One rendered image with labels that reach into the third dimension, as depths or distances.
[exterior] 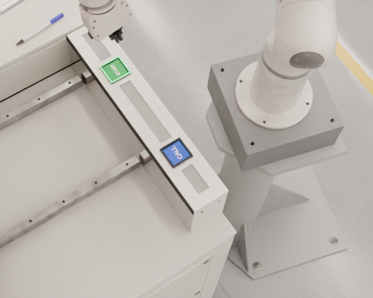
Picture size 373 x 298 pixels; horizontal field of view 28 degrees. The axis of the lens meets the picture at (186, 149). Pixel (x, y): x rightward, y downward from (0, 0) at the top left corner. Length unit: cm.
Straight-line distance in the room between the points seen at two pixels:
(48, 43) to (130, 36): 119
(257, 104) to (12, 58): 59
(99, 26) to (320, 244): 140
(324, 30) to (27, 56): 75
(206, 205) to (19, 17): 66
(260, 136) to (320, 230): 98
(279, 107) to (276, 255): 97
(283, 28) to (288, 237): 133
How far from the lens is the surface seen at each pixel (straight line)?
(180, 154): 168
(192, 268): 181
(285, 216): 269
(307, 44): 143
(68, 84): 191
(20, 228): 176
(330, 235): 270
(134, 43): 298
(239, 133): 177
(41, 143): 187
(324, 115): 183
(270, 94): 171
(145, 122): 172
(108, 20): 156
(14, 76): 188
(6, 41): 186
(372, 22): 320
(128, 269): 174
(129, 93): 176
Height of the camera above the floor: 249
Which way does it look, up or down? 64 degrees down
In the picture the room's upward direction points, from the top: 8 degrees clockwise
